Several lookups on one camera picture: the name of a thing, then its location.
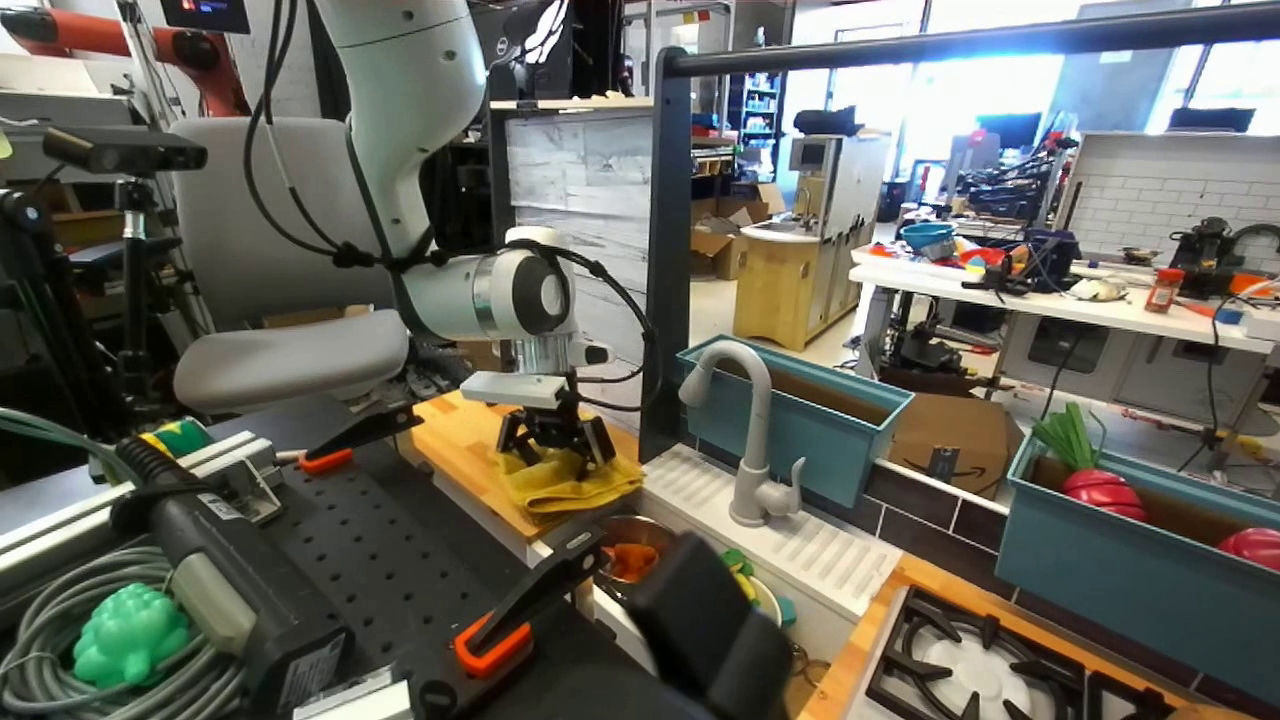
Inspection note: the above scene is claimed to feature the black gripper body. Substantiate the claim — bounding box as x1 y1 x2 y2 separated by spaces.
516 399 600 457

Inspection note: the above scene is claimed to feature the yellow towel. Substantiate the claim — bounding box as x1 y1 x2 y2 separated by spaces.
496 419 648 519

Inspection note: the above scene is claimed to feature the orange plush toy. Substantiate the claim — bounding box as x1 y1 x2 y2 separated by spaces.
600 536 665 590

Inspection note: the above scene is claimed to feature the toy stove top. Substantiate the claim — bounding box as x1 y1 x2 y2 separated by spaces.
852 586 1280 720

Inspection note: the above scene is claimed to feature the steel bowl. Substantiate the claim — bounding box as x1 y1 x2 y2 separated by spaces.
594 512 684 592

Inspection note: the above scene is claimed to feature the grey toy faucet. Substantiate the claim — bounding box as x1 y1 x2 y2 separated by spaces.
675 335 812 533

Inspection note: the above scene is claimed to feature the black perforated board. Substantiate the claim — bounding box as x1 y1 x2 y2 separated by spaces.
251 425 696 720

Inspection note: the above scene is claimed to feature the grey wood-plank panel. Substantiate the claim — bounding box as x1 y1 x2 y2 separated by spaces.
505 111 656 435

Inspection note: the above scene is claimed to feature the green yellow plush toy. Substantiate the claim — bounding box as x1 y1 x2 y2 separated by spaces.
720 549 772 603

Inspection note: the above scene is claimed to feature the green patterned bowl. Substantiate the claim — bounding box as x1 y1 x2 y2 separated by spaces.
717 540 808 637

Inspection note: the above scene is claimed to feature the cardboard box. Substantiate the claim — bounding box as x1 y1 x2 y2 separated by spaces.
689 185 790 285

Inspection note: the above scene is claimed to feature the wooden cabinet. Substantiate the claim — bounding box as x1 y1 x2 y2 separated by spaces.
733 216 874 352

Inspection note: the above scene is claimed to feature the grey office chair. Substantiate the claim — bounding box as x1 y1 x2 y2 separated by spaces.
170 118 418 415

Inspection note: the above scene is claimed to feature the green yellow sponge block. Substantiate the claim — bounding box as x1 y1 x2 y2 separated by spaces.
136 413 222 466

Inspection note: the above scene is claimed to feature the round brown board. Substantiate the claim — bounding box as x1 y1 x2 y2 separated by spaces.
881 388 1029 501

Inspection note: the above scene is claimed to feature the black tripod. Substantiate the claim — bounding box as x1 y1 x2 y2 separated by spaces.
113 174 215 415

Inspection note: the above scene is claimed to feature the green rubber turtle toy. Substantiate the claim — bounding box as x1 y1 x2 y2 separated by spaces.
70 579 200 695

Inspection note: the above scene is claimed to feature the green toy vegetable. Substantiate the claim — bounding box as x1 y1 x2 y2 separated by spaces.
1033 398 1112 474

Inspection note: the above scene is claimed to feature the white work table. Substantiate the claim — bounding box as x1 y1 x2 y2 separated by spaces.
847 245 1280 360

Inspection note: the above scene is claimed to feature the red toy vegetable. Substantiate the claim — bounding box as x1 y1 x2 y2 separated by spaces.
1060 466 1152 526
1215 519 1280 577

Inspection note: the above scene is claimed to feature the small orange-handled clamp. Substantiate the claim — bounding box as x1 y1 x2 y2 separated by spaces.
272 398 429 485

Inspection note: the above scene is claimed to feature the black metal frame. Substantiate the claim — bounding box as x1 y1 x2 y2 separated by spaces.
486 0 1280 466

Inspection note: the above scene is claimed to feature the orange-handled bar clamp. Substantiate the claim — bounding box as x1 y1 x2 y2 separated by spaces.
449 530 609 683

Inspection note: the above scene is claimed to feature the black clamp mount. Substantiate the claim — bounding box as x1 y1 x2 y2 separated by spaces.
620 533 799 720

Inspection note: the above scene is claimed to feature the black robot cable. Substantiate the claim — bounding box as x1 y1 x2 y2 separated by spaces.
241 0 656 415

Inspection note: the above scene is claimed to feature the aluminium rail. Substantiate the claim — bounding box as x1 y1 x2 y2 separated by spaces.
0 425 282 577

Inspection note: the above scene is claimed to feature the black bar camera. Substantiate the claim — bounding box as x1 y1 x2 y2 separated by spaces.
36 126 211 176

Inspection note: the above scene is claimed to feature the grey coiled cable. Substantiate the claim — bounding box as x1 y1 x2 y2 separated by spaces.
0 536 258 720

